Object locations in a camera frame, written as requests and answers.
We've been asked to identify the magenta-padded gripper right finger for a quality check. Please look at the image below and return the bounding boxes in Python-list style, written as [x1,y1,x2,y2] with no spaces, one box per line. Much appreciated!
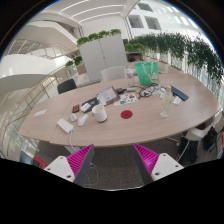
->
[132,143,185,186]

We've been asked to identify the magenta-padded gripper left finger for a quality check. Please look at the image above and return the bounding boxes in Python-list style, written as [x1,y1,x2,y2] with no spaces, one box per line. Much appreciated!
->
[43,143,96,187]

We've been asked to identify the white power strip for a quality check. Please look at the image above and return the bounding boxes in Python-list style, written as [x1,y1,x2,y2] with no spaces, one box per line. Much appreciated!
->
[56,117,75,134]

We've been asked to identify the white chair with dark seat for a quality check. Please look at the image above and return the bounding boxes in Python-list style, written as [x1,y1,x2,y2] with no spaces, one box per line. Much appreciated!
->
[181,111,223,143]

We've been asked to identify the black backpack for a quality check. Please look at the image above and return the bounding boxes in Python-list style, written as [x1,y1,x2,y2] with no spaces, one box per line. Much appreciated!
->
[203,126,218,151]

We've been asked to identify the small white paper note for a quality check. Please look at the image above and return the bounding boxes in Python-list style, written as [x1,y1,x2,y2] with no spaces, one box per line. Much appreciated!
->
[33,108,48,118]

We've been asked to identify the white mug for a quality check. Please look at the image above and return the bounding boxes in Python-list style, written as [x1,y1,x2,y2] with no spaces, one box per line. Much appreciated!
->
[91,103,108,124]

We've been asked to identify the flat round red coaster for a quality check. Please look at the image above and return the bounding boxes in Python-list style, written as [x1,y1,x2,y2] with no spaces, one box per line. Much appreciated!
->
[120,109,134,120]

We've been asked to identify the small clear plastic packet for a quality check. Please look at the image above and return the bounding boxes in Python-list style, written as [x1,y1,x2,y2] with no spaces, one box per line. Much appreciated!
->
[172,95,183,106]

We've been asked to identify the black notebook with white card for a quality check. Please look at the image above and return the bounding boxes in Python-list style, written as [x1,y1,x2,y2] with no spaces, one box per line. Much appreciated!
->
[80,96,100,114]

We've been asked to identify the white sticker sheet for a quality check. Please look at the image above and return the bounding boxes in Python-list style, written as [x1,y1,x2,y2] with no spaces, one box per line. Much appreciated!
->
[113,93,139,107]

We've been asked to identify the black chair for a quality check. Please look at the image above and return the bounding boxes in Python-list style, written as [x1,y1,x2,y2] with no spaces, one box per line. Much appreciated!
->
[56,78,78,95]

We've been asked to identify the brown book with papers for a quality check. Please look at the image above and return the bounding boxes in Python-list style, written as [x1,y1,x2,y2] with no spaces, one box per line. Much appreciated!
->
[95,85,120,106]

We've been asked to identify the green tote bag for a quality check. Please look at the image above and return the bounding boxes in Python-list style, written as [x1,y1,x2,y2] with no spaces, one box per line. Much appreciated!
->
[134,61,160,86]

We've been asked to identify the clear shaker bottle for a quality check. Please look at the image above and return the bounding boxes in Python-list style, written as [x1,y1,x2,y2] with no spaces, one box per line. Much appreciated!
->
[125,67,136,88]

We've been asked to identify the brown planter with plants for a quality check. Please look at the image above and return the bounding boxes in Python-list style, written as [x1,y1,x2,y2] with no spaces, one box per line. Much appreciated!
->
[64,55,87,76]

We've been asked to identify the white cabinet topped with plants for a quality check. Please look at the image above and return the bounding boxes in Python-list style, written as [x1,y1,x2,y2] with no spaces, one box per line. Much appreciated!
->
[76,28,129,83]

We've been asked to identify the row of green potted trees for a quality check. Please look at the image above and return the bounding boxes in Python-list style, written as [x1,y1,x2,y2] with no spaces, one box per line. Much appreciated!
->
[124,31,224,84]

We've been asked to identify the white power cable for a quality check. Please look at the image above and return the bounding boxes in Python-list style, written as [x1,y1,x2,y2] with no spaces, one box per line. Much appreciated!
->
[68,130,78,153]

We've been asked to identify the tangled black cables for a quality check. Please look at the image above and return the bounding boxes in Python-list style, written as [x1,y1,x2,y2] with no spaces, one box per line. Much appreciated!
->
[136,83,164,99]

